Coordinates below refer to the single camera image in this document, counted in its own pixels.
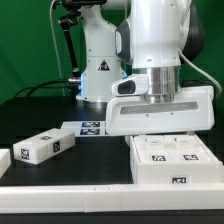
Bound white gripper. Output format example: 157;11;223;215
106;86;214;136

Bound white workspace border frame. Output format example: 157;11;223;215
0;148;224;214

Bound white cabinet door panel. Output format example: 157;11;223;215
134;135;173;164
165;135;217;163

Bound white cabinet top block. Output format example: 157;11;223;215
13;128;75;165

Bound white base marker plate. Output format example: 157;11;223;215
61;121;107;137

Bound white cabinet body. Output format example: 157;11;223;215
129;136;224;184

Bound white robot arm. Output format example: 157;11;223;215
80;0;214;136

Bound black and grey cables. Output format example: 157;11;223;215
13;0;83;98

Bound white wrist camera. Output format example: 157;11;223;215
111;74;149;97

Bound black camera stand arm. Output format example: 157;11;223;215
53;0;107;78

